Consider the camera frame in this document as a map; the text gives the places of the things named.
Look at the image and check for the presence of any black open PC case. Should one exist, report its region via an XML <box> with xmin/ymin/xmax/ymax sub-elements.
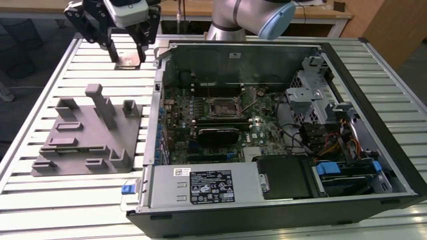
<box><xmin>126</xmin><ymin>37</ymin><xmax>427</xmax><ymax>239</ymax></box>

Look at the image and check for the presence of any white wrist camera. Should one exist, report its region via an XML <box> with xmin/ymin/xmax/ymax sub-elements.
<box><xmin>102</xmin><ymin>0</ymin><xmax>150</xmax><ymax>28</ymax></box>

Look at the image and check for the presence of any black RAM slot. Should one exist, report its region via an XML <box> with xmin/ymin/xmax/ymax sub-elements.
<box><xmin>191</xmin><ymin>83</ymin><xmax>245</xmax><ymax>88</ymax></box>
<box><xmin>193</xmin><ymin>92</ymin><xmax>247</xmax><ymax>98</ymax></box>
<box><xmin>193</xmin><ymin>86</ymin><xmax>245</xmax><ymax>91</ymax></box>
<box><xmin>197</xmin><ymin>122</ymin><xmax>251</xmax><ymax>131</ymax></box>
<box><xmin>195</xmin><ymin>118</ymin><xmax>251</xmax><ymax>125</ymax></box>
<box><xmin>193</xmin><ymin>89</ymin><xmax>246</xmax><ymax>94</ymax></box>

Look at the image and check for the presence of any black power supply label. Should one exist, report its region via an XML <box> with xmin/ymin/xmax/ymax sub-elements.
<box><xmin>189</xmin><ymin>169</ymin><xmax>237</xmax><ymax>204</ymax></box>

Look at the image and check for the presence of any grey metal drive cage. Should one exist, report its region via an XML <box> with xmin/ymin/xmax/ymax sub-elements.
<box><xmin>285</xmin><ymin>56</ymin><xmax>339</xmax><ymax>126</ymax></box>

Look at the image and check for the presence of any black optical drive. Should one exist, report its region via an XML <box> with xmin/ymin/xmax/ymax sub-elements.
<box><xmin>255</xmin><ymin>154</ymin><xmax>325</xmax><ymax>200</ymax></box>

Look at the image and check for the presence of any black internal cable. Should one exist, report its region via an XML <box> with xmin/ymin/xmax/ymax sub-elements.
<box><xmin>279</xmin><ymin>122</ymin><xmax>322</xmax><ymax>156</ymax></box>

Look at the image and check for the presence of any grey plastic bracket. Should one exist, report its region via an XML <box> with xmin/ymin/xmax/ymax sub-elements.
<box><xmin>325</xmin><ymin>101</ymin><xmax>355</xmax><ymax>126</ymax></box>

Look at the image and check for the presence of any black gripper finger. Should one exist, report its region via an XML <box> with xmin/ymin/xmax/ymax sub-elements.
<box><xmin>129</xmin><ymin>4</ymin><xmax>162</xmax><ymax>63</ymax></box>
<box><xmin>63</xmin><ymin>0</ymin><xmax>120</xmax><ymax>63</ymax></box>

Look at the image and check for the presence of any orange yellow wire bundle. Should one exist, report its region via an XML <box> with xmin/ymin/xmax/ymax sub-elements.
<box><xmin>313</xmin><ymin>118</ymin><xmax>365</xmax><ymax>163</ymax></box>

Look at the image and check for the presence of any grey parts rack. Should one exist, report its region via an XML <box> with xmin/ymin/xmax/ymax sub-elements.
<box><xmin>30</xmin><ymin>83</ymin><xmax>146</xmax><ymax>178</ymax></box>

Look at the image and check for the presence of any wooden cabinet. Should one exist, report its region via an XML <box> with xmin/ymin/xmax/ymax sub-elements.
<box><xmin>342</xmin><ymin>0</ymin><xmax>427</xmax><ymax>71</ymax></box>

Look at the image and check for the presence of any CPU socket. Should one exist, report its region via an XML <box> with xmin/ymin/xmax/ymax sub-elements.
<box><xmin>206</xmin><ymin>96</ymin><xmax>245</xmax><ymax>119</ymax></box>

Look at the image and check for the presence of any green RAM stick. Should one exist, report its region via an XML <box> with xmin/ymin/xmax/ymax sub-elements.
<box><xmin>55</xmin><ymin>148</ymin><xmax>94</xmax><ymax>154</ymax></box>

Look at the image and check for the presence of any green motherboard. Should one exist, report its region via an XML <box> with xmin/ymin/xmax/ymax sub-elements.
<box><xmin>159</xmin><ymin>84</ymin><xmax>291</xmax><ymax>166</ymax></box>

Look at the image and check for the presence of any dark office chair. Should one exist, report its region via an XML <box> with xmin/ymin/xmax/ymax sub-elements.
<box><xmin>0</xmin><ymin>17</ymin><xmax>44</xmax><ymax>78</ymax></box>

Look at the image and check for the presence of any silver CPU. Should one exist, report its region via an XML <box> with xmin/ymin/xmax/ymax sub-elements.
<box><xmin>114</xmin><ymin>56</ymin><xmax>143</xmax><ymax>70</ymax></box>

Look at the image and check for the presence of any silver curved bar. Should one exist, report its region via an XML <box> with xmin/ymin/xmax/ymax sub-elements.
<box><xmin>345</xmin><ymin>109</ymin><xmax>367</xmax><ymax>161</ymax></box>

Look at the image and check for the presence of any silver chipset heatsink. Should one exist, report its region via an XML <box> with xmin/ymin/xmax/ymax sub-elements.
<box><xmin>242</xmin><ymin>146</ymin><xmax>265</xmax><ymax>163</ymax></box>

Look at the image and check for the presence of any grey power supply unit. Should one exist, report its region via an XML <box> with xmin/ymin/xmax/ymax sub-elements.
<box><xmin>146</xmin><ymin>163</ymin><xmax>266</xmax><ymax>209</ymax></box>

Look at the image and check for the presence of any black expansion slot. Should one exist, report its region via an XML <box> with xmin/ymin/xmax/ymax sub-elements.
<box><xmin>187</xmin><ymin>154</ymin><xmax>226</xmax><ymax>163</ymax></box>

